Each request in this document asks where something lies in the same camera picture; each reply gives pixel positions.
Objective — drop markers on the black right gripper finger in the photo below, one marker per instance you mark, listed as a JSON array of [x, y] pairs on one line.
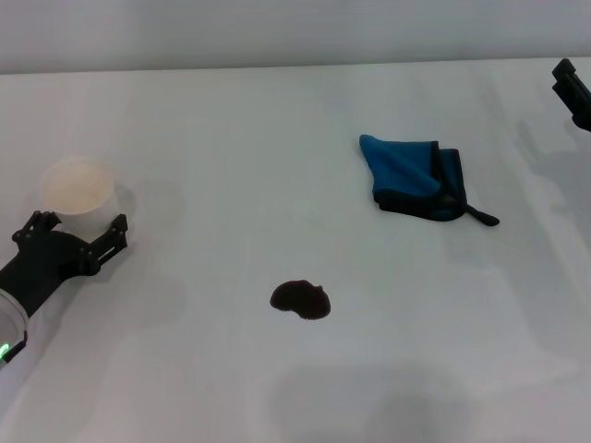
[[572, 94]]

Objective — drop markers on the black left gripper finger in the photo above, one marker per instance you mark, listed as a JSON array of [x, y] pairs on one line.
[[39, 222], [108, 241]]

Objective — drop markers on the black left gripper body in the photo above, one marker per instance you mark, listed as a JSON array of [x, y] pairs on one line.
[[41, 263]]

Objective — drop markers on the white paper cup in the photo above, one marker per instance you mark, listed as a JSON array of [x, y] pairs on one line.
[[78, 189]]

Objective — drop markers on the blue rag with black edge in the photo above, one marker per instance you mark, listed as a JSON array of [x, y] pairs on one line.
[[406, 175]]

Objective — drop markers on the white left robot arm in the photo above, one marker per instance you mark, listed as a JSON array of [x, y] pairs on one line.
[[9, 327]]

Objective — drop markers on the black liquid stain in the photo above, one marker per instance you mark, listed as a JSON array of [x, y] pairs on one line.
[[301, 300]]

